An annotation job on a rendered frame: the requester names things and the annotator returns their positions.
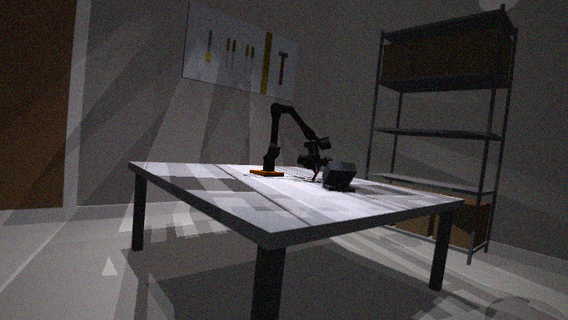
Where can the grey square panel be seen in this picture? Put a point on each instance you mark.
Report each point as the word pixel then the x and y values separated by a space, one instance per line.
pixel 337 176

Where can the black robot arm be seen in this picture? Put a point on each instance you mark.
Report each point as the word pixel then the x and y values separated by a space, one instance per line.
pixel 274 151

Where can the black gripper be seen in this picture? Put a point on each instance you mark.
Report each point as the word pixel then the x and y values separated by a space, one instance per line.
pixel 313 157

